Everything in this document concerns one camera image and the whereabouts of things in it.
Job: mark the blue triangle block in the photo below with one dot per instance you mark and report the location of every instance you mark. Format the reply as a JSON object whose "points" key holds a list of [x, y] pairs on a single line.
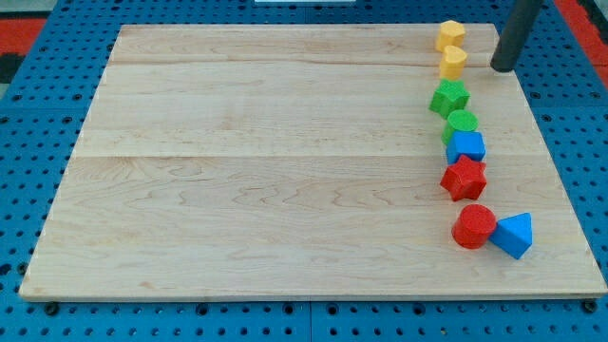
{"points": [[514, 235]]}

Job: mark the red cylinder block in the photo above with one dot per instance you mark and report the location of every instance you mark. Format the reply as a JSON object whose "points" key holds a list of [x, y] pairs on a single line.
{"points": [[475, 224]]}

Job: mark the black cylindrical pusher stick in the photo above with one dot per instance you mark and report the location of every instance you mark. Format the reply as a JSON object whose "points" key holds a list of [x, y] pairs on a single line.
{"points": [[515, 32]]}

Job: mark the green cylinder block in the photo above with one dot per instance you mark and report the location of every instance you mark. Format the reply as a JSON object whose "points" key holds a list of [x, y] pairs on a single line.
{"points": [[459, 120]]}

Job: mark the green star block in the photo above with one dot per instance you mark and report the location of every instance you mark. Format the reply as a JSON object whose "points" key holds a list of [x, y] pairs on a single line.
{"points": [[449, 96]]}

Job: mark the light wooden board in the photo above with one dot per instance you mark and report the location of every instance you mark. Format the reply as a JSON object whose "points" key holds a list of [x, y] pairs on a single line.
{"points": [[297, 162]]}

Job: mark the blue cube block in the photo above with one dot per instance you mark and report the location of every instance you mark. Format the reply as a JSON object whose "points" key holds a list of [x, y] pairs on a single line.
{"points": [[470, 144]]}

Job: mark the yellow heart block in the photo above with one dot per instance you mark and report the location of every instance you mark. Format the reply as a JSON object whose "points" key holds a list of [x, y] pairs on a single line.
{"points": [[452, 63]]}

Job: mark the red star block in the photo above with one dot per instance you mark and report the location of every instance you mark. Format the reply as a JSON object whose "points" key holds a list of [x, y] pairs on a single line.
{"points": [[465, 179]]}

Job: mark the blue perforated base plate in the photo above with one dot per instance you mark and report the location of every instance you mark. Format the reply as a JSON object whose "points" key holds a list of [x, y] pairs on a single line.
{"points": [[46, 102]]}

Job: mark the yellow hexagon block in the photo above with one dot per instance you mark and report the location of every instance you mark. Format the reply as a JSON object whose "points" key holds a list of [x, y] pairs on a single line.
{"points": [[451, 33]]}

